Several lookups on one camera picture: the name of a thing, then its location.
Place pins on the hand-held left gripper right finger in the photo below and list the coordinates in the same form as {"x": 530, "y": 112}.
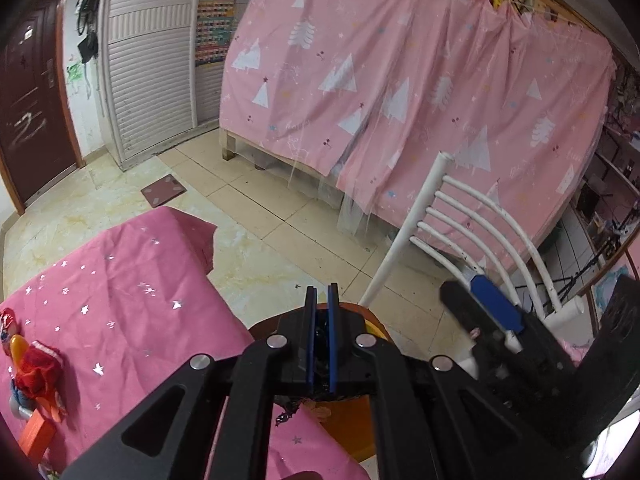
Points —
{"x": 333, "y": 345}

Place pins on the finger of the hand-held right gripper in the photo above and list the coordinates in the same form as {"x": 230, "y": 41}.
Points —
{"x": 492, "y": 305}

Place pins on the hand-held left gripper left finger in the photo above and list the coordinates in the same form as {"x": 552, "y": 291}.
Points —
{"x": 311, "y": 345}

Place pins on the orange cardboard box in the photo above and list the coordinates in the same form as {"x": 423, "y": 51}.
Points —
{"x": 37, "y": 435}

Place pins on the white mosquito net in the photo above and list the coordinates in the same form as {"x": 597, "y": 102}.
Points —
{"x": 350, "y": 210}

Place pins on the white slatted chair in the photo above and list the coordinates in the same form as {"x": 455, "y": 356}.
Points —
{"x": 435, "y": 180}

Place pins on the pink star-print tablecloth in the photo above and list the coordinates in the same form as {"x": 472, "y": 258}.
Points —
{"x": 125, "y": 310}

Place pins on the cluttered shelf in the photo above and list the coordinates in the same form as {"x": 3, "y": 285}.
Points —
{"x": 615, "y": 160}

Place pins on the pink tree-print curtain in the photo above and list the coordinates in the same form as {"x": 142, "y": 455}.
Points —
{"x": 400, "y": 85}

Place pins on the red cloth doll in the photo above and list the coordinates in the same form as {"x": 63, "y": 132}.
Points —
{"x": 40, "y": 365}

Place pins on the white louvered wardrobe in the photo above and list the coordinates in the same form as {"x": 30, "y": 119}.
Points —
{"x": 145, "y": 60}

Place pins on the dark brown door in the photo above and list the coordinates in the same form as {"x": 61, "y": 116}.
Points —
{"x": 30, "y": 110}

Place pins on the black hanging bag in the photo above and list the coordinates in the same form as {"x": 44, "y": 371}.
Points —
{"x": 87, "y": 46}

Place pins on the wooden bed frame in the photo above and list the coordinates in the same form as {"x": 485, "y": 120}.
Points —
{"x": 230, "y": 145}

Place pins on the colourful wall poster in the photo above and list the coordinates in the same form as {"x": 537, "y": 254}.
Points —
{"x": 215, "y": 27}

